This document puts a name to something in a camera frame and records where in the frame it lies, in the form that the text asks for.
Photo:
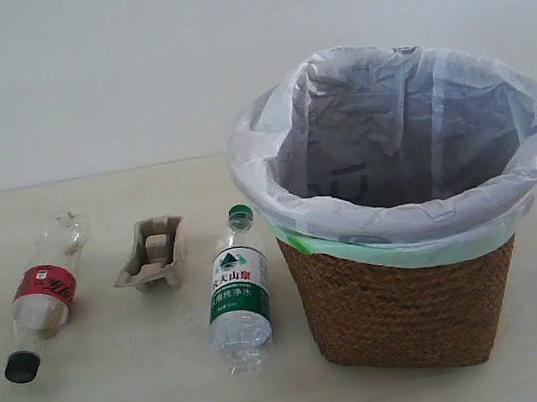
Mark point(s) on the white plastic bin liner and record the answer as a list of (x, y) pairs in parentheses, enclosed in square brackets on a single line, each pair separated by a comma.
[(362, 145)]

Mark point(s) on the brown woven wicker bin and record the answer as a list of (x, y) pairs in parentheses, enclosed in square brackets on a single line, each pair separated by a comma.
[(381, 316)]

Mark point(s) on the red label cola bottle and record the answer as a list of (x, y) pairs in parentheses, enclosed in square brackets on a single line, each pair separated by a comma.
[(42, 302)]

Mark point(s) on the brown cardboard pulp tray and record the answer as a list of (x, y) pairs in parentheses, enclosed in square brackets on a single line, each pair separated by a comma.
[(158, 255)]

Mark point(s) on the green plastic bin liner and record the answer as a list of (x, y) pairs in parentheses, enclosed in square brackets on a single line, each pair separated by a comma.
[(447, 251)]

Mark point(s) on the green label water bottle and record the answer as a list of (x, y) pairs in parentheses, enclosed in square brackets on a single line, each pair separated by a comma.
[(240, 314)]

